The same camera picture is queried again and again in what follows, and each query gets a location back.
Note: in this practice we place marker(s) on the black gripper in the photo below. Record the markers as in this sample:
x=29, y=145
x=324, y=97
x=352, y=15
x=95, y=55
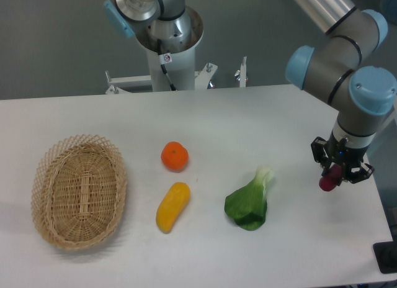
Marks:
x=328, y=153

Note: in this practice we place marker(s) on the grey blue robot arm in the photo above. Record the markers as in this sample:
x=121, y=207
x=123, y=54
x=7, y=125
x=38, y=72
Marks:
x=362, y=95

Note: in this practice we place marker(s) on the black device at table edge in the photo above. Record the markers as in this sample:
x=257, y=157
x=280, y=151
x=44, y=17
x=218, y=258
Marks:
x=385, y=253

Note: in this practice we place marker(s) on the green bok choy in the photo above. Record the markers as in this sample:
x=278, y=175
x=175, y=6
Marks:
x=247, y=206

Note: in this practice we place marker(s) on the orange mandarin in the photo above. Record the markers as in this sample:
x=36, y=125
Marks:
x=174, y=156

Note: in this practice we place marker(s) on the yellow mango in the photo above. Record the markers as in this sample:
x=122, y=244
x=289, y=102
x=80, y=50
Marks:
x=172, y=205

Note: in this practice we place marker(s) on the woven wicker basket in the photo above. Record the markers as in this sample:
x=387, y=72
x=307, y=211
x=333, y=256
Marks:
x=79, y=192

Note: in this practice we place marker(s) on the white metal clamp bracket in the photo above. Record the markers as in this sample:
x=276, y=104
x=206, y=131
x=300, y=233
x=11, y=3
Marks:
x=241, y=75

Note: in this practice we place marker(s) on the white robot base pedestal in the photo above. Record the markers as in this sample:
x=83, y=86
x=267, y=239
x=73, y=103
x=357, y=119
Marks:
x=170, y=53

